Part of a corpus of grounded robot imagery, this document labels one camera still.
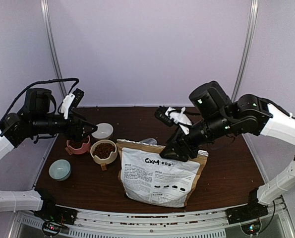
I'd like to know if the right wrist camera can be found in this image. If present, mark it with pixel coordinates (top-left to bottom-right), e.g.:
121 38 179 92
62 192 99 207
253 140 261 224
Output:
154 106 192 135

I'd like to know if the light blue ceramic bowl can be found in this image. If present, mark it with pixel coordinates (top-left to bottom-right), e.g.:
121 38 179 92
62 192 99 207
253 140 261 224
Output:
49 159 71 181

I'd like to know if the metal frame post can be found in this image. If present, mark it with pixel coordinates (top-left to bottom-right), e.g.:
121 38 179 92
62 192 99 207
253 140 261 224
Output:
40 0 67 99
231 0 259 102

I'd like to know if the pink pet bowl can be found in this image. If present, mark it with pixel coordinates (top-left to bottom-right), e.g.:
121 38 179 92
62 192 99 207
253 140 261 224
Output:
65 136 91 155

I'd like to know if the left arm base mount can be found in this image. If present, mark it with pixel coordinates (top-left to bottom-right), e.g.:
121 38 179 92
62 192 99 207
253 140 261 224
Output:
33 189 77 238

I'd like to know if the right metal frame post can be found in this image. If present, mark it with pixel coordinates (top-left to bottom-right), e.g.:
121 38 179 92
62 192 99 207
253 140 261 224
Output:
231 0 259 102

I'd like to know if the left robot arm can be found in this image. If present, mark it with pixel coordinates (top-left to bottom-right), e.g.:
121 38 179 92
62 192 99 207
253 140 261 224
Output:
0 88 98 220

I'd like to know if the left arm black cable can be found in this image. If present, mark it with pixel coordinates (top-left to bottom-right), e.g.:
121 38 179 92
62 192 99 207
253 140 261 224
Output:
0 78 80 139

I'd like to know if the cream pet bowl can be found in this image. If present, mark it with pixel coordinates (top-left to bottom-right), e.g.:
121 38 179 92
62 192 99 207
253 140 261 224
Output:
90 139 118 171

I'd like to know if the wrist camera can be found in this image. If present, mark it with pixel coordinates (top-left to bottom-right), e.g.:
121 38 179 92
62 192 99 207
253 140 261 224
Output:
154 106 192 135
58 88 84 119

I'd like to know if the left metal frame post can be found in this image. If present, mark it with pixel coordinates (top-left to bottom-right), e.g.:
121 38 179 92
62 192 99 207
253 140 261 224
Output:
40 0 67 99

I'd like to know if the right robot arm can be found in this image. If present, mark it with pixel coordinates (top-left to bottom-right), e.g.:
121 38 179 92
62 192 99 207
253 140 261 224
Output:
155 81 295 219

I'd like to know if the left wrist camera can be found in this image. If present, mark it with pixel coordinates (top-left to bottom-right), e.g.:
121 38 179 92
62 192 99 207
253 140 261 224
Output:
58 88 84 119

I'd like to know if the white ceramic bowl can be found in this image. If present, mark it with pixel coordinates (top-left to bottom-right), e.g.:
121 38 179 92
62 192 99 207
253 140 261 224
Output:
91 122 114 140

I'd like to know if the front aluminium rail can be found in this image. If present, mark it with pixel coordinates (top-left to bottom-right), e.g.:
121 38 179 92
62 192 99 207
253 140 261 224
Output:
13 202 291 238

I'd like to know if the metal food scoop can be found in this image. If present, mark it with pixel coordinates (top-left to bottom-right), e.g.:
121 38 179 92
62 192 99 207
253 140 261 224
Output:
139 138 157 145

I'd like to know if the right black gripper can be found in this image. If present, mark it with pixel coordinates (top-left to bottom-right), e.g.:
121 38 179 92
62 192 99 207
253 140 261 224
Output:
159 113 235 163

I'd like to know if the pet food bag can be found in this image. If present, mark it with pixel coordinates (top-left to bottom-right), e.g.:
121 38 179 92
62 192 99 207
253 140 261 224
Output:
117 139 209 208

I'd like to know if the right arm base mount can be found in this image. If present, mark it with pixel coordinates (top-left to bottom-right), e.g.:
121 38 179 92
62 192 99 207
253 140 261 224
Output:
225 188 268 236

